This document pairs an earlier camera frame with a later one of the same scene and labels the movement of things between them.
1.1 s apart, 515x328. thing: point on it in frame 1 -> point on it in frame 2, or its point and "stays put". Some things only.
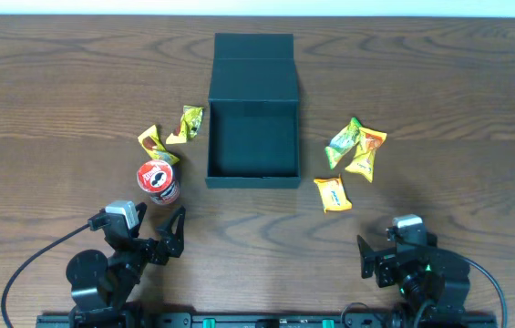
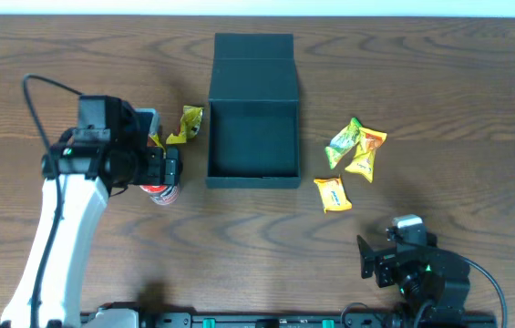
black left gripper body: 153,248 -> 171,165
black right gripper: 383,264 stays put
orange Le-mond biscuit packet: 333,194 stays put
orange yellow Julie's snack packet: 370,140 stays put
